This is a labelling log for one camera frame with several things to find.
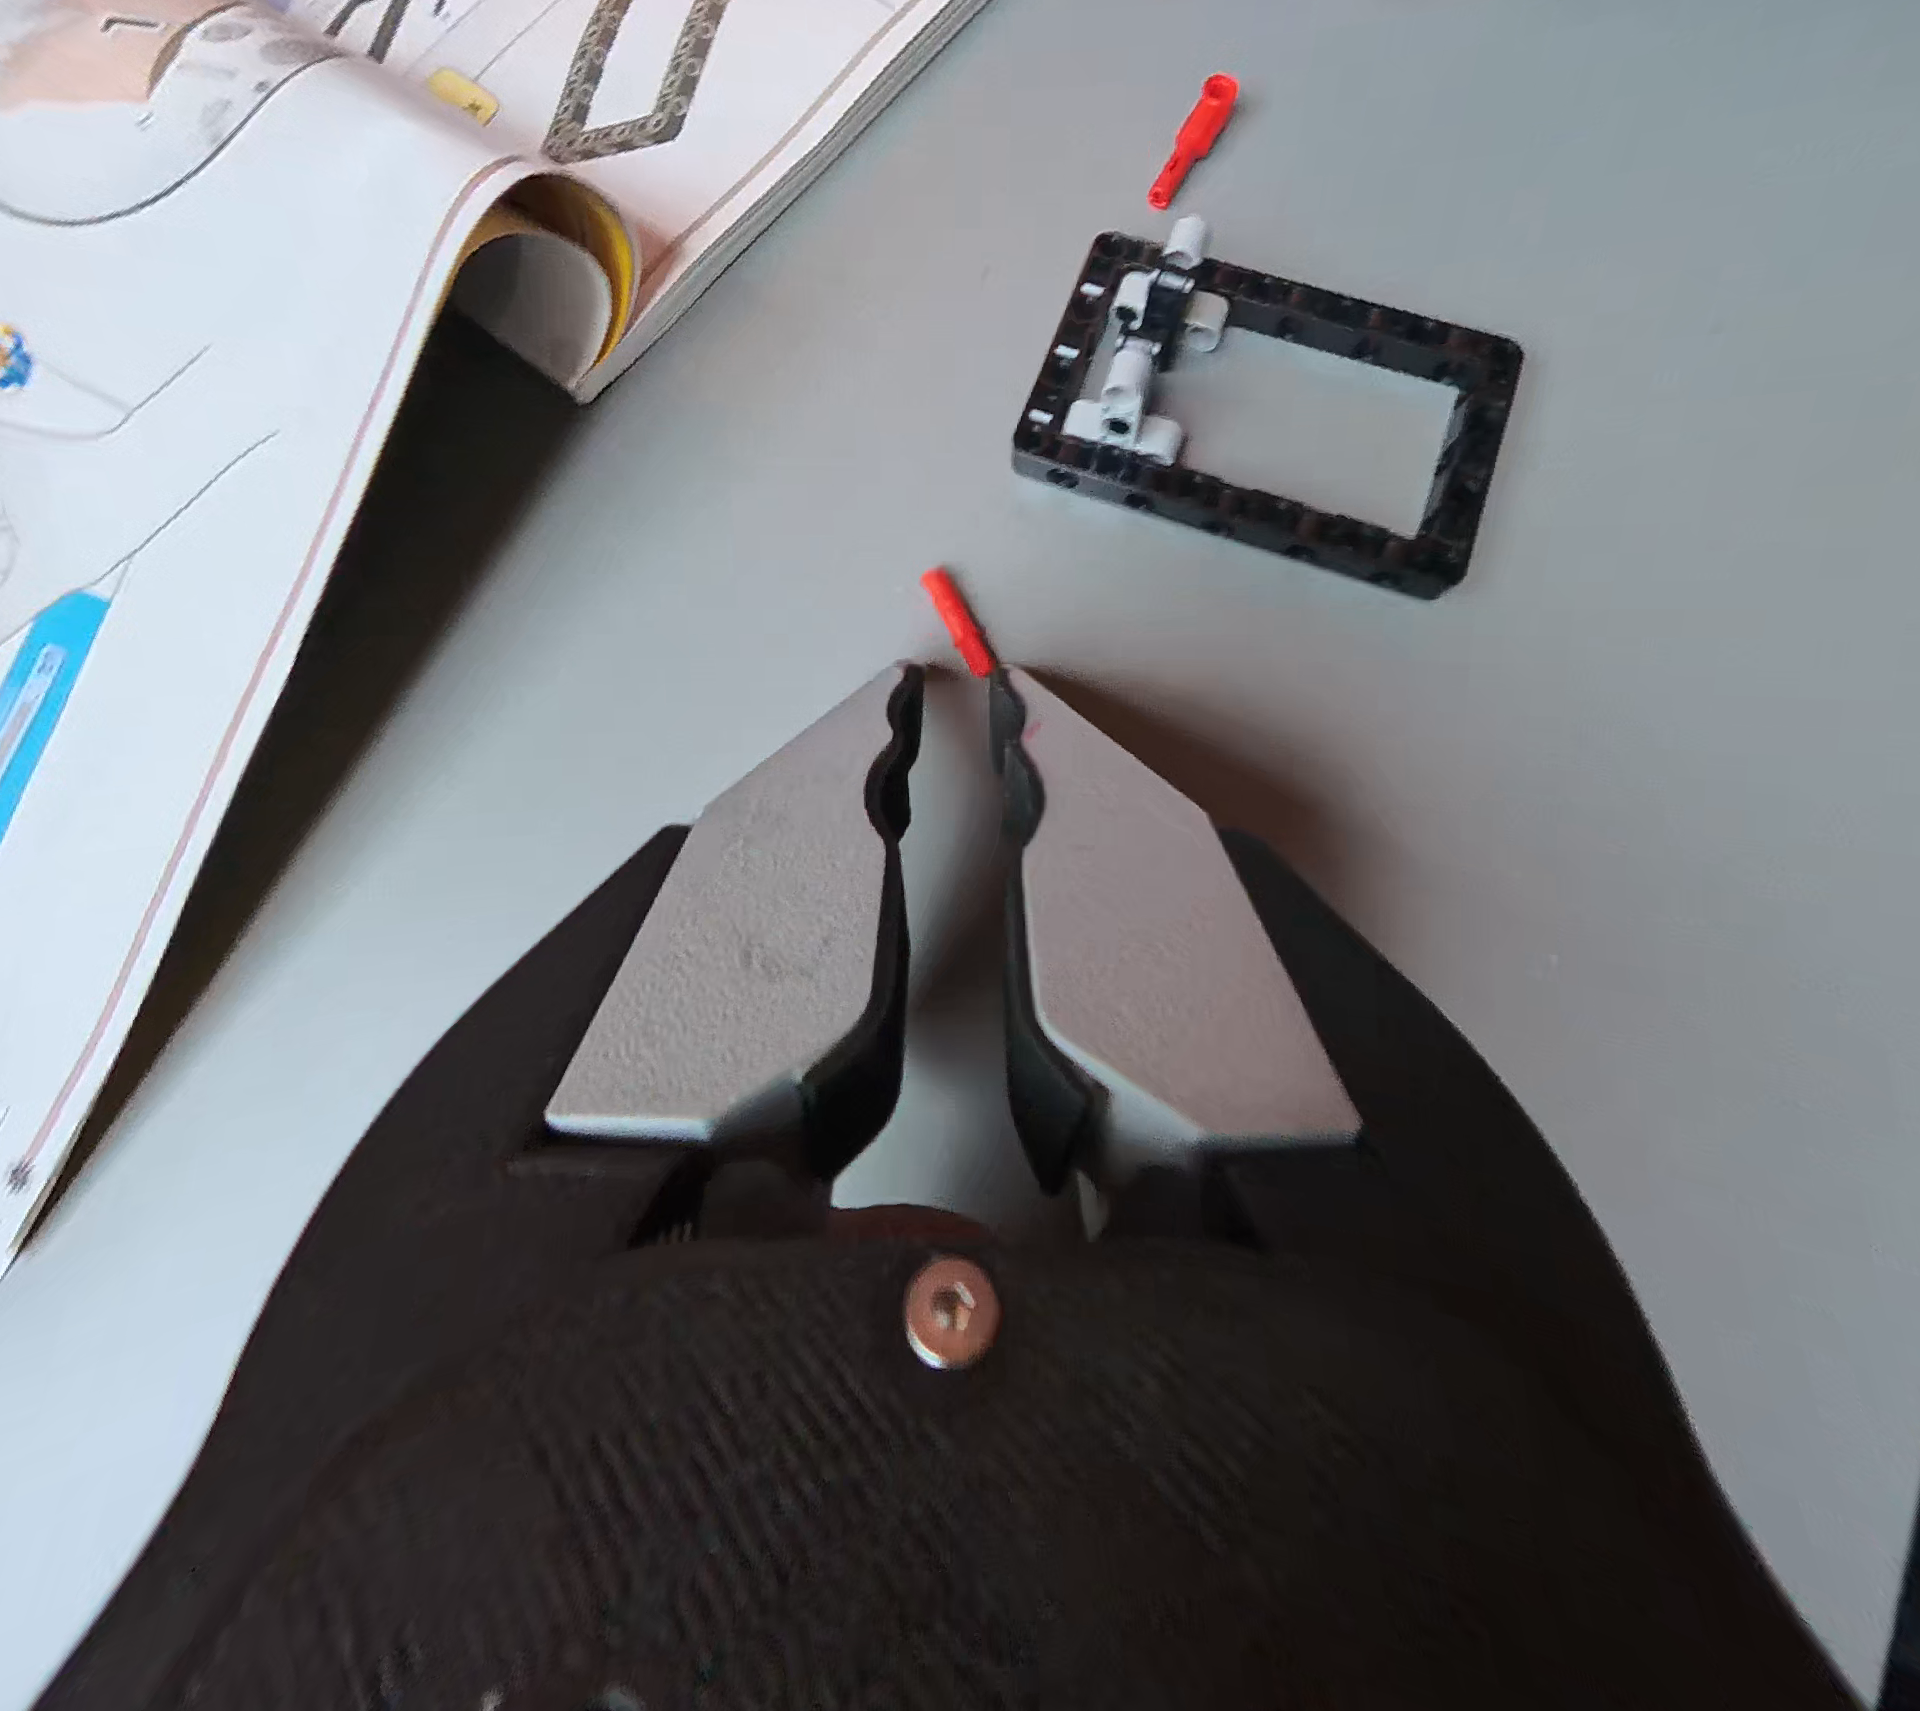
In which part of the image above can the lego instruction booklet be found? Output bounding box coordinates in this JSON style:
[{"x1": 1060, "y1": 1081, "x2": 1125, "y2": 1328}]
[{"x1": 0, "y1": 0, "x2": 1189, "y2": 1277}]

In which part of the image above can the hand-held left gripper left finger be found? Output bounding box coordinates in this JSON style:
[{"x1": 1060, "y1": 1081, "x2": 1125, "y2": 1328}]
[{"x1": 542, "y1": 657, "x2": 930, "y2": 1185}]

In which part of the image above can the thin red lego pin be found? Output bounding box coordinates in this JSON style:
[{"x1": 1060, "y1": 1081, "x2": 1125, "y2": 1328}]
[{"x1": 919, "y1": 565, "x2": 1001, "y2": 681}]

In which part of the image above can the grey lego connector assembly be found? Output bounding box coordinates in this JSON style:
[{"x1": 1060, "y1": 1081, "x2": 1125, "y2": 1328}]
[{"x1": 1094, "y1": 215, "x2": 1232, "y2": 459}]

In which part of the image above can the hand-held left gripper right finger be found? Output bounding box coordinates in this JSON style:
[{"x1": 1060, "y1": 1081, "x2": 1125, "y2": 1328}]
[{"x1": 985, "y1": 663, "x2": 1368, "y2": 1225}]

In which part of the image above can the black lego frame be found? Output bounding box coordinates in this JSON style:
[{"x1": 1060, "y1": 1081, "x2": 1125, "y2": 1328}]
[{"x1": 1013, "y1": 229, "x2": 1526, "y2": 603}]

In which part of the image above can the long red lego connector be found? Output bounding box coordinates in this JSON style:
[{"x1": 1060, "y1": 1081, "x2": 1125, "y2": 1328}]
[{"x1": 1146, "y1": 73, "x2": 1242, "y2": 211}]

